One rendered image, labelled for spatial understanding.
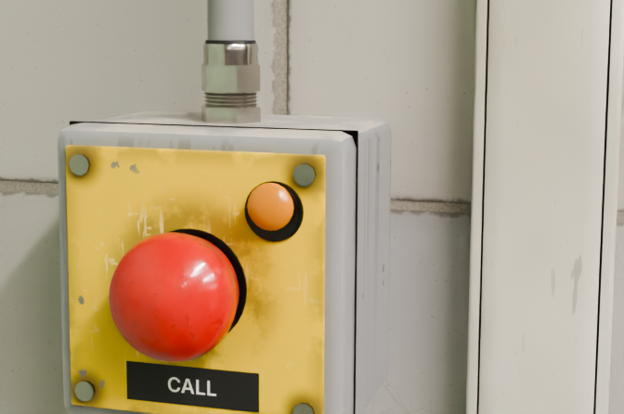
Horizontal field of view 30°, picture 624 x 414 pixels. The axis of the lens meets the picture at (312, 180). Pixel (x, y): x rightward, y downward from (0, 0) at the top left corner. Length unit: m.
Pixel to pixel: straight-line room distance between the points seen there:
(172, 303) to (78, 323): 0.06
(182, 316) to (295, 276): 0.04
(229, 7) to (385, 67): 0.06
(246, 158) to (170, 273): 0.04
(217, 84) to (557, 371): 0.15
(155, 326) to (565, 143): 0.15
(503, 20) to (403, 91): 0.05
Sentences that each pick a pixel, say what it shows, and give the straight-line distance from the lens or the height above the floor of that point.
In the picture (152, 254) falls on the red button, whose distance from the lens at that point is 0.35.
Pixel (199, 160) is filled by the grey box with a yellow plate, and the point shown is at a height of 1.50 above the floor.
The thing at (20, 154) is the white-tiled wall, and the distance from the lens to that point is 0.48.
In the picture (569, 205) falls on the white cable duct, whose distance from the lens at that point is 0.40.
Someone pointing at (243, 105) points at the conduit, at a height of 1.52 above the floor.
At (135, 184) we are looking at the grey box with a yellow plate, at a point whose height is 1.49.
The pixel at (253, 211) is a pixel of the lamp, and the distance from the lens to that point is 0.36.
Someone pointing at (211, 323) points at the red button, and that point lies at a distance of 0.35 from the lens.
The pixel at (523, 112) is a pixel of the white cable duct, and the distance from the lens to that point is 0.40.
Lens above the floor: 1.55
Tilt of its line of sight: 8 degrees down
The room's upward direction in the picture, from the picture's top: straight up
